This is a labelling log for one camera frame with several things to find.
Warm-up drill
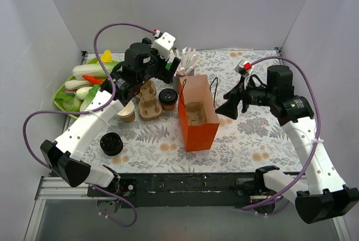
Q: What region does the orange paper bag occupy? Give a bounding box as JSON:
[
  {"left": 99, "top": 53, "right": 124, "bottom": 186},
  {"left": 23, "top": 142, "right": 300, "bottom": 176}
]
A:
[{"left": 178, "top": 75, "right": 219, "bottom": 152}]

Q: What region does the cardboard cup carrier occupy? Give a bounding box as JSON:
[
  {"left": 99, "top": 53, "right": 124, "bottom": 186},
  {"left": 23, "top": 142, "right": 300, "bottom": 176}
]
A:
[
  {"left": 185, "top": 102, "right": 207, "bottom": 126},
  {"left": 136, "top": 80, "right": 163, "bottom": 121}
]

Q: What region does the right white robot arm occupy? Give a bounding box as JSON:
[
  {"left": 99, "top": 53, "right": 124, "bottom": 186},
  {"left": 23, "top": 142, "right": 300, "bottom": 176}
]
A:
[{"left": 216, "top": 62, "right": 358, "bottom": 224}]

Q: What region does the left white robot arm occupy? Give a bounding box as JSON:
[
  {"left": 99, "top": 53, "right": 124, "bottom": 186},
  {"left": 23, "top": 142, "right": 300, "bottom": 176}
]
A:
[{"left": 40, "top": 33, "right": 180, "bottom": 196}]

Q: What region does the grey straw holder cup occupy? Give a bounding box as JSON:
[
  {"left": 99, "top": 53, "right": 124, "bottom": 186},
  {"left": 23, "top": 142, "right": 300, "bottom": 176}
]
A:
[{"left": 172, "top": 76, "right": 180, "bottom": 92}]

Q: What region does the yellow corn cob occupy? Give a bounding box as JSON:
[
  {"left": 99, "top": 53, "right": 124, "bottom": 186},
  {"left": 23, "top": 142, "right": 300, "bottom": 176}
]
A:
[{"left": 100, "top": 49, "right": 113, "bottom": 63}]

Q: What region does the floral table mat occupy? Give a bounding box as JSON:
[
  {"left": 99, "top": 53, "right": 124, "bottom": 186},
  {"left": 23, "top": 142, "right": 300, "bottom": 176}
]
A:
[{"left": 56, "top": 49, "right": 305, "bottom": 174}]

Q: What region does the stack of paper cups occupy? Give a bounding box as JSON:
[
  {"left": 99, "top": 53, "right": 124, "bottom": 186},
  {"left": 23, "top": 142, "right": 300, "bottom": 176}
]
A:
[{"left": 117, "top": 101, "right": 135, "bottom": 123}]

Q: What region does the napa cabbage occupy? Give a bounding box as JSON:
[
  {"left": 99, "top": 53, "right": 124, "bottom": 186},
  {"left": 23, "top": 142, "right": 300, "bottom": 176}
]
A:
[{"left": 72, "top": 62, "right": 122, "bottom": 80}]

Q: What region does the red chili pepper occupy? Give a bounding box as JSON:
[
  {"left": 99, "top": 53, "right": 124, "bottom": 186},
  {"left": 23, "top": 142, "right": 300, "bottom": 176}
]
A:
[{"left": 82, "top": 75, "right": 104, "bottom": 85}]

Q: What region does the green lettuce leaf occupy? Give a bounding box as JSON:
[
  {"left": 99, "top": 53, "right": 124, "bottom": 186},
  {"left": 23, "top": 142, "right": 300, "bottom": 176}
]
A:
[{"left": 80, "top": 85, "right": 100, "bottom": 112}]

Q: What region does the white radish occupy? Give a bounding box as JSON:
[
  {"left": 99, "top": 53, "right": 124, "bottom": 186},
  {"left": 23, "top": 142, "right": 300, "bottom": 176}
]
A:
[{"left": 64, "top": 79, "right": 93, "bottom": 90}]

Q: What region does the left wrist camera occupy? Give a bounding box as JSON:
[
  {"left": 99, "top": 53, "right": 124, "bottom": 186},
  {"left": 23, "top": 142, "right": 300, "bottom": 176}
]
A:
[{"left": 151, "top": 29, "right": 176, "bottom": 61}]

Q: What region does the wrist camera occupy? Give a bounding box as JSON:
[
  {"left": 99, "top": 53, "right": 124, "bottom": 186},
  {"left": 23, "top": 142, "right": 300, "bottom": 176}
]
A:
[
  {"left": 151, "top": 29, "right": 176, "bottom": 61},
  {"left": 234, "top": 60, "right": 253, "bottom": 88}
]

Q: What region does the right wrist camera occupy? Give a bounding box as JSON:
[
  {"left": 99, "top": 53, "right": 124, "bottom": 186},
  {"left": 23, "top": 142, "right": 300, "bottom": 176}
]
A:
[{"left": 234, "top": 60, "right": 253, "bottom": 88}]

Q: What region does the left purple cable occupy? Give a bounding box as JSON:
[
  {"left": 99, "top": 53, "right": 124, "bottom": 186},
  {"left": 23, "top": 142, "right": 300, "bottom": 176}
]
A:
[{"left": 22, "top": 22, "right": 160, "bottom": 227}]

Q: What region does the purple cable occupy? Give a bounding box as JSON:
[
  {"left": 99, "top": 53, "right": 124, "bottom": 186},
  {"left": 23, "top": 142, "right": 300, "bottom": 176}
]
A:
[
  {"left": 22, "top": 22, "right": 160, "bottom": 227},
  {"left": 241, "top": 57, "right": 322, "bottom": 215}
]

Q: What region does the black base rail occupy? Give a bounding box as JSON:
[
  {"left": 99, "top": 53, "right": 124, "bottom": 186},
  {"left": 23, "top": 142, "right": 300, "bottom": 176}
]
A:
[{"left": 86, "top": 173, "right": 288, "bottom": 210}]

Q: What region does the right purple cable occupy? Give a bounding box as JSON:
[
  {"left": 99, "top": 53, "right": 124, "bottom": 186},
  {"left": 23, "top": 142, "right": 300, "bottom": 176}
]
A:
[{"left": 241, "top": 57, "right": 322, "bottom": 215}]

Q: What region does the aluminium frame rail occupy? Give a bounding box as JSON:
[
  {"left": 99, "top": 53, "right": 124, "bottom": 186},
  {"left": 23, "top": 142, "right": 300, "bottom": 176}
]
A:
[{"left": 36, "top": 172, "right": 255, "bottom": 202}]

